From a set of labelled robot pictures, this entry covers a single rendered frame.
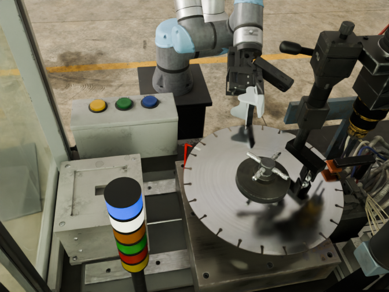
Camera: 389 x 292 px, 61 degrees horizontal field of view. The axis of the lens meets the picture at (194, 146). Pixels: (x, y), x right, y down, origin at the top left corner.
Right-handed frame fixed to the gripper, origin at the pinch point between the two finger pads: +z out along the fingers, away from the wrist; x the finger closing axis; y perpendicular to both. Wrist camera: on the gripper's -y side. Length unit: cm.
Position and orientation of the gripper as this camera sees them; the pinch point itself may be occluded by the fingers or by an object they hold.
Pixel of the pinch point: (255, 126)
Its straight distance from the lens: 83.1
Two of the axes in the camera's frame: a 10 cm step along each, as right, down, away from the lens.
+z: -0.4, 9.9, -1.6
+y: -10.0, -0.4, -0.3
